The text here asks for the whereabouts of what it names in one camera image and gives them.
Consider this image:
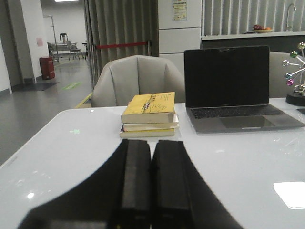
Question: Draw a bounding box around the red trash bin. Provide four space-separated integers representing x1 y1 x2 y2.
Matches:
39 56 55 80

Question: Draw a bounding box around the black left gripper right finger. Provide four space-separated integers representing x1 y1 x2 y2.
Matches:
152 140 241 229

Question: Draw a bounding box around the red barrier belt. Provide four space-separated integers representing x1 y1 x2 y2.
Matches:
93 40 151 50

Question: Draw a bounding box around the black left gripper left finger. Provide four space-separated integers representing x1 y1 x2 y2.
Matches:
19 139 151 229

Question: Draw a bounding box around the bottom yellow-edged book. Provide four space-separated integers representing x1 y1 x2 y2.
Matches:
119 129 175 138

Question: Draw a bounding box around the metal faucet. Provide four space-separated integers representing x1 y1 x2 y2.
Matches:
285 3 296 31

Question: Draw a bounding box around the distant metal chair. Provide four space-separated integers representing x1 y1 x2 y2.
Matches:
67 41 84 60

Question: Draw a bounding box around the black mouse pad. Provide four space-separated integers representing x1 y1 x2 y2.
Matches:
297 108 305 115

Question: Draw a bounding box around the grey upholstered armchair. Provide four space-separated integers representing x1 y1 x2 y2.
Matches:
91 55 185 107

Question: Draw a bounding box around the fruit bowl on counter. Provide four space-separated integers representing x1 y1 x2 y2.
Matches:
252 24 274 33

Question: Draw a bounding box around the grey open laptop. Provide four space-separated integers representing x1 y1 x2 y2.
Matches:
184 46 304 133

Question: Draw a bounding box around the white refrigerator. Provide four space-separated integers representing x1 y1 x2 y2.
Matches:
157 0 202 74

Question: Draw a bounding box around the ferris wheel desk toy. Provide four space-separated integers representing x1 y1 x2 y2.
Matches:
282 42 305 107

